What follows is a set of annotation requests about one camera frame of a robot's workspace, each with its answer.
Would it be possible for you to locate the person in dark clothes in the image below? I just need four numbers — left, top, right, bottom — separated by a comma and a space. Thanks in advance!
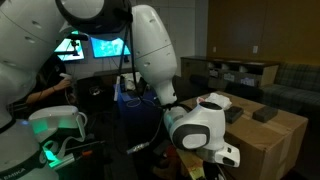
26, 54, 76, 108

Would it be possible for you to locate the dark wooden bench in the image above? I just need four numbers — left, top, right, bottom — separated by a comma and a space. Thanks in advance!
93, 68, 134, 88

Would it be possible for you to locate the white VR controller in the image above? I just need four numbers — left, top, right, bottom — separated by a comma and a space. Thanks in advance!
59, 72, 73, 81

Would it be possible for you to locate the white VR headset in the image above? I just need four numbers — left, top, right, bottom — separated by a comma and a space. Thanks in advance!
28, 105, 88, 168

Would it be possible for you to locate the wooden shelf cabinet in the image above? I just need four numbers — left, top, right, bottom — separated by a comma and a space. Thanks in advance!
180, 55, 280, 90

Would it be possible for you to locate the dark bin white label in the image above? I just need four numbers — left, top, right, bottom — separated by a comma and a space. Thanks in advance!
239, 76, 256, 87
222, 71, 236, 83
208, 68, 221, 80

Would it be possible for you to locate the large cardboard box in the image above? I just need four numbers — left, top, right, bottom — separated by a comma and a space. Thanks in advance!
179, 90, 309, 180

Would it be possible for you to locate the blue table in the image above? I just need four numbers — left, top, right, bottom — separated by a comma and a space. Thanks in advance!
112, 83, 168, 134

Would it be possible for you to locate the plaid sofa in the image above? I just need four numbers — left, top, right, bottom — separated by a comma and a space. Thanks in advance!
261, 62, 320, 116

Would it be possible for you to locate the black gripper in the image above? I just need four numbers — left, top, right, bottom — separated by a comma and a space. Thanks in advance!
202, 163, 231, 180

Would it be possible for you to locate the open dark laptop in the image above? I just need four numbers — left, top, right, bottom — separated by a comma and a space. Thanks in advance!
114, 75, 148, 103

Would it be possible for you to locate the black robot cable silver connector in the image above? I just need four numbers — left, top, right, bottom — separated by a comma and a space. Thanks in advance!
116, 6, 188, 156

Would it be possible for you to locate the small monitor screen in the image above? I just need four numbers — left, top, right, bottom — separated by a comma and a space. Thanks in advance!
53, 29, 86, 63

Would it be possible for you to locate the aluminium profile bar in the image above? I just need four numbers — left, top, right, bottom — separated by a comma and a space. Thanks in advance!
49, 153, 77, 169

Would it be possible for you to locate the large wall display screen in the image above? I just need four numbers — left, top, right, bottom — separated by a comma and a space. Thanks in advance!
90, 35, 132, 59

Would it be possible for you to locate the black camera on tripod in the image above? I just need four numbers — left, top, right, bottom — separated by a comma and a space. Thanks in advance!
64, 33, 90, 58

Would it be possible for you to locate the small white pink roll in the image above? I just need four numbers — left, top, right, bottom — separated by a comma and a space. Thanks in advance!
195, 96, 207, 107

